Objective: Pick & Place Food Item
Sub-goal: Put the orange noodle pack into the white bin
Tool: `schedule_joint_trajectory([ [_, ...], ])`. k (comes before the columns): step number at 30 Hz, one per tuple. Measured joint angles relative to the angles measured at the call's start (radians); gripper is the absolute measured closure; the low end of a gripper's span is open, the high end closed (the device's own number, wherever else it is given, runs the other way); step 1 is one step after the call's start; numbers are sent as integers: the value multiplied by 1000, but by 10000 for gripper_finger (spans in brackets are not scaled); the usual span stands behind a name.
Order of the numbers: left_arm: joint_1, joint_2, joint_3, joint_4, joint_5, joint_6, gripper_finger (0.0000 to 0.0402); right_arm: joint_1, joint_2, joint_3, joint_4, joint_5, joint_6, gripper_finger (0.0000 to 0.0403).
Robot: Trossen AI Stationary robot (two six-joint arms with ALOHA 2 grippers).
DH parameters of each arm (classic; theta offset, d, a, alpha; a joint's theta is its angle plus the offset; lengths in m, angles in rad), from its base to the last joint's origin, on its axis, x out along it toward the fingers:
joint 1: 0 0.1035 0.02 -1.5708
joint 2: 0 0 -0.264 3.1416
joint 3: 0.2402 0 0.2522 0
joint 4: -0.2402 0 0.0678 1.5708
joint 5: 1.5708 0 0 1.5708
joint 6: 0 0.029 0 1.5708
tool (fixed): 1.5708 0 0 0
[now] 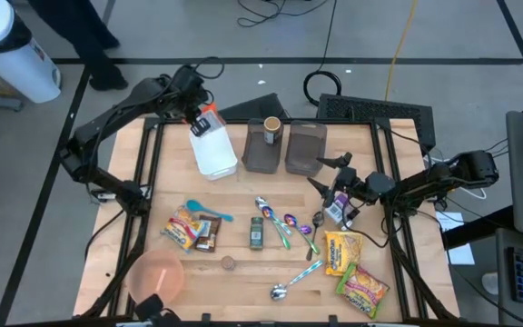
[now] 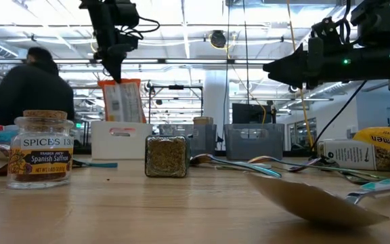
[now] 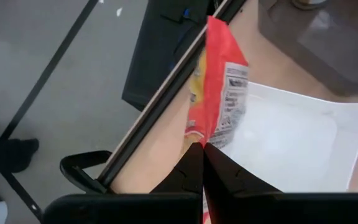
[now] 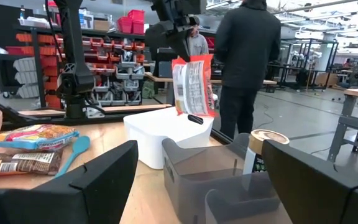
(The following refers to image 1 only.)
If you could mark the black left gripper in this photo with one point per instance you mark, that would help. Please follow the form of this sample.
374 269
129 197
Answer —
189 93

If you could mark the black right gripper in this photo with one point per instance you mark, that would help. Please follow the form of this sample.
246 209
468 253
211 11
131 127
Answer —
348 181

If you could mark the orange ramen noodle packet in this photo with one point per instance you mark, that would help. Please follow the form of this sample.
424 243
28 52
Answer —
207 123

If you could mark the small purple iridescent spoon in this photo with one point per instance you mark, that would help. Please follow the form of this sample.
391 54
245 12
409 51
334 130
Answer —
305 230

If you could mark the green spice jar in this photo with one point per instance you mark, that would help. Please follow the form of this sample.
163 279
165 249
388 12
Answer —
256 234

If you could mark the teal plastic spoon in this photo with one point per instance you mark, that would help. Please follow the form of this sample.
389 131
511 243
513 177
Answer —
198 208

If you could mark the yellow red ramen packet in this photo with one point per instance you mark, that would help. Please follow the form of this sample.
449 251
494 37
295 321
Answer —
180 228

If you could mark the brown snack bar packet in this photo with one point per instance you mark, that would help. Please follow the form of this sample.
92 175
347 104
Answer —
209 234

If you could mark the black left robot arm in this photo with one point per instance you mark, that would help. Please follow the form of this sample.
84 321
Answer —
107 119

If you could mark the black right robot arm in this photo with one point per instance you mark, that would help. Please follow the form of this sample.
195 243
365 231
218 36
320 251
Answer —
425 181

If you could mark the translucent grey plastic bin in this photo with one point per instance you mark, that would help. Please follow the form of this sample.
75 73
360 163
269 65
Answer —
306 147
257 156

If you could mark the large purple-lid spice jar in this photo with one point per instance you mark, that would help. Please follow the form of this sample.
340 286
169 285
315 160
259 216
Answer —
339 215

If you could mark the plain dark silver spoon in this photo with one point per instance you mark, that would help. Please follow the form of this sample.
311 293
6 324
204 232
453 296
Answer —
318 219

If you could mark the white plastic bin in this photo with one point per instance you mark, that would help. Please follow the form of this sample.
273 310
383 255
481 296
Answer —
214 156

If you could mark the black wedge-shaped box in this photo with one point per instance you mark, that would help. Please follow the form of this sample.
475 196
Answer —
257 109

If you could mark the yellow ramen noodle packet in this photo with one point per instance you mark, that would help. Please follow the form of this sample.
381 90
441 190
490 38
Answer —
343 252

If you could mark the black mesh computer case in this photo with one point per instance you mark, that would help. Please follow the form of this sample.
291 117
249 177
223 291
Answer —
379 111

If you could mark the green-edged ramen noodle packet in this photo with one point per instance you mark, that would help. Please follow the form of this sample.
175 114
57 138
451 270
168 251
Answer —
362 290

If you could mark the small cork-lid saffron jar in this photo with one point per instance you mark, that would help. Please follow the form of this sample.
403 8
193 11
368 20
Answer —
228 263

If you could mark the white paper sheet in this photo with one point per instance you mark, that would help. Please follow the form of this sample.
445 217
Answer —
463 255

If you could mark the pink translucent plastic bowl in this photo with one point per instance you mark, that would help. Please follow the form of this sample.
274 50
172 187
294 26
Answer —
152 272

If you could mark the white trash can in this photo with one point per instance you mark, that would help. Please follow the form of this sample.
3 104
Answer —
16 68

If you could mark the white computer mouse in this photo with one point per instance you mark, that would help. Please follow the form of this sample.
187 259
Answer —
490 284

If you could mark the black metal table frame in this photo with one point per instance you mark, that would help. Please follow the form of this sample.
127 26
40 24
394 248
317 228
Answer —
350 121

